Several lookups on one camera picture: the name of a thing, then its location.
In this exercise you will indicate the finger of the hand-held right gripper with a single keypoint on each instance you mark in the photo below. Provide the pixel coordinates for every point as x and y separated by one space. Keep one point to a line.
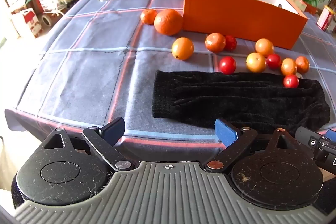
308 138
326 165

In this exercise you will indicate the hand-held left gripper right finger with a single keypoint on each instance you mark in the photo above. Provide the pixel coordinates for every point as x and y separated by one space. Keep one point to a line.
224 132

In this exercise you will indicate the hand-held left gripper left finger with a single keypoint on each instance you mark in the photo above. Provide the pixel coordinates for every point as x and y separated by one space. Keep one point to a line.
113 130

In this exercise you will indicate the red tomato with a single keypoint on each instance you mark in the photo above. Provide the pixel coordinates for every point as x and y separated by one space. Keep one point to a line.
291 81
230 43
227 65
273 61

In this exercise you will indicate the small orange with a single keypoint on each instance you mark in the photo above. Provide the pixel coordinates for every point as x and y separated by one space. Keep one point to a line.
288 66
302 64

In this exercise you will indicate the orange cardboard box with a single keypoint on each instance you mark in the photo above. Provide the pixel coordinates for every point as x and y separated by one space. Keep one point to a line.
236 16

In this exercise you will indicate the black fuzzy cloth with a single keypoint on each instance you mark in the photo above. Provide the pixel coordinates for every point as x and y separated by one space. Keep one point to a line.
223 98

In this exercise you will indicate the white cloth label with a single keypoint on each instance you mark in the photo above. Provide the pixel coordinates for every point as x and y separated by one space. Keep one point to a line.
298 75

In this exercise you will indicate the dark-skinned orange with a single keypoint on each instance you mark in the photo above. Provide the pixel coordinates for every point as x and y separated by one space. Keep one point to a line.
215 42

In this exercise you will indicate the small mandarin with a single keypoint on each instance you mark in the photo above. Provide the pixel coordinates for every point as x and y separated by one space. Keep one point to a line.
148 16

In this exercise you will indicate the red can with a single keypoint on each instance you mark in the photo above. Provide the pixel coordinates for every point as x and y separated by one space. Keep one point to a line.
325 18

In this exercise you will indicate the large orange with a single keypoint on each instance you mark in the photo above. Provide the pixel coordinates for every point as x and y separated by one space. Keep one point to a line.
168 22

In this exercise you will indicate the tape roll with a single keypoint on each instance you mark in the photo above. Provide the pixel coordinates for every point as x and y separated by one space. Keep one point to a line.
47 20

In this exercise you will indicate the white and red carton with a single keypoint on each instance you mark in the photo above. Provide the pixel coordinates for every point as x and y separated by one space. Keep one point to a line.
26 22

